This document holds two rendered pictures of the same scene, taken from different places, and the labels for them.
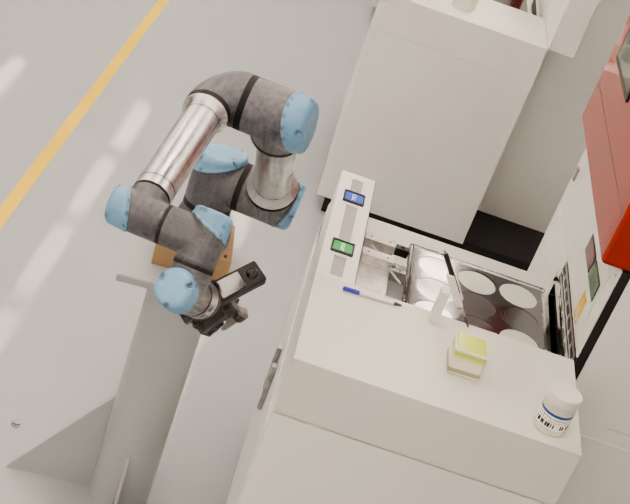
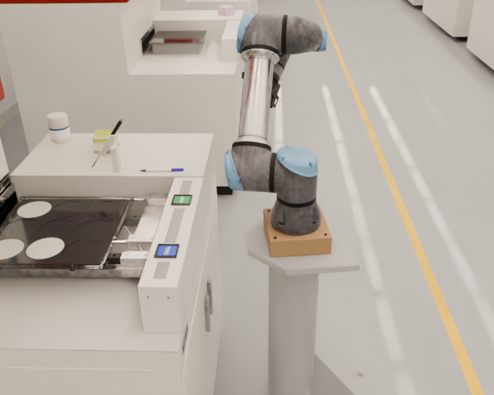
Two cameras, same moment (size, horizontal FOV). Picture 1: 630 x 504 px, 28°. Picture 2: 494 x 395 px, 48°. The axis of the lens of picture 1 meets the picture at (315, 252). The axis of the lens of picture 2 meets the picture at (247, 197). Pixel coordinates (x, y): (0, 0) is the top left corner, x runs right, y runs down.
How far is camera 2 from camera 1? 4.03 m
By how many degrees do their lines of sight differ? 120
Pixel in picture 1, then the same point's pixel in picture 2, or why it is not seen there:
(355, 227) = (168, 222)
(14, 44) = not seen: outside the picture
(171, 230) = not seen: hidden behind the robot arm
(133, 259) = (331, 220)
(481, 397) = not seen: hidden behind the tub
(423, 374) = (135, 143)
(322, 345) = (197, 141)
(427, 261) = (90, 253)
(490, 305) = (42, 231)
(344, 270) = (180, 185)
